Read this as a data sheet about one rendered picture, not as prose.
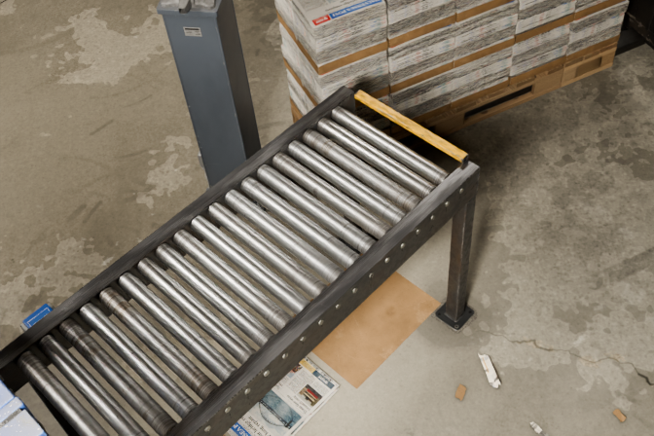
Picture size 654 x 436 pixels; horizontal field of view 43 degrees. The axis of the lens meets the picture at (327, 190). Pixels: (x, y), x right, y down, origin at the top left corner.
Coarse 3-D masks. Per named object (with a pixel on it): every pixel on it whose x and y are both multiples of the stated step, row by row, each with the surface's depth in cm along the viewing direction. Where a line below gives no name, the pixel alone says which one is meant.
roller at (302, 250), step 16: (240, 208) 238; (256, 208) 237; (256, 224) 236; (272, 224) 233; (288, 240) 229; (304, 240) 230; (304, 256) 226; (320, 256) 225; (320, 272) 223; (336, 272) 221
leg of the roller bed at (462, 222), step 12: (468, 204) 249; (456, 216) 256; (468, 216) 254; (456, 228) 260; (468, 228) 260; (456, 240) 265; (468, 240) 266; (456, 252) 269; (468, 252) 271; (456, 264) 274; (468, 264) 277; (456, 276) 279; (456, 288) 284; (456, 300) 289; (456, 312) 295
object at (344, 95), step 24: (336, 96) 264; (312, 120) 258; (288, 144) 253; (240, 168) 247; (216, 192) 242; (240, 192) 247; (192, 216) 237; (144, 240) 232; (168, 240) 233; (120, 264) 228; (96, 288) 223; (120, 288) 228; (72, 312) 219; (24, 336) 215; (0, 360) 211; (48, 360) 221; (24, 384) 219
